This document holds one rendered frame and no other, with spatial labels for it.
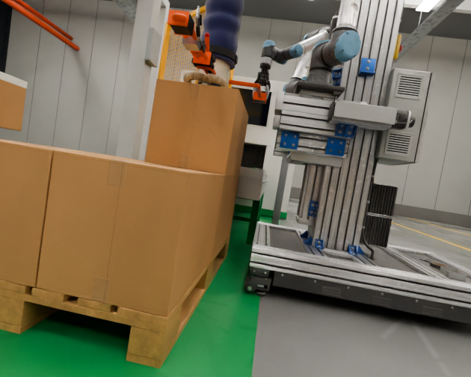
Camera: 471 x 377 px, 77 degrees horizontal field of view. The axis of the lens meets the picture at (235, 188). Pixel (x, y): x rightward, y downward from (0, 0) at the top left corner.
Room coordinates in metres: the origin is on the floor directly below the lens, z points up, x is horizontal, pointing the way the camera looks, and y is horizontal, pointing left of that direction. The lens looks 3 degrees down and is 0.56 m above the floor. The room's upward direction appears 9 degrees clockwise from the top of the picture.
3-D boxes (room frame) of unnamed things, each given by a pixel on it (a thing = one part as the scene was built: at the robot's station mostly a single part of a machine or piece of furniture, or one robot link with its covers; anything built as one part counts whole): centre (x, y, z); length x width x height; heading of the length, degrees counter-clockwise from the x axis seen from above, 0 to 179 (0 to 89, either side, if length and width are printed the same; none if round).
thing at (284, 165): (2.58, -0.39, 0.50); 0.07 x 0.07 x 1.00; 83
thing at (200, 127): (1.70, 0.22, 0.74); 0.60 x 0.40 x 0.40; 174
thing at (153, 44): (2.91, 0.99, 1.62); 0.20 x 0.05 x 0.30; 173
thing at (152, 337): (1.44, 0.55, 0.07); 1.20 x 1.00 x 0.14; 173
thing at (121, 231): (1.44, 0.55, 0.34); 1.20 x 1.00 x 0.40; 173
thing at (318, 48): (1.53, -0.33, 1.20); 0.13 x 0.12 x 0.14; 21
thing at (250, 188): (2.07, 0.18, 0.47); 0.70 x 0.03 x 0.15; 83
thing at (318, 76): (1.53, -0.33, 1.09); 0.15 x 0.15 x 0.10
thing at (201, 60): (1.46, 0.25, 1.07); 0.10 x 0.08 x 0.06; 84
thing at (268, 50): (1.97, -0.07, 1.38); 0.09 x 0.08 x 0.11; 126
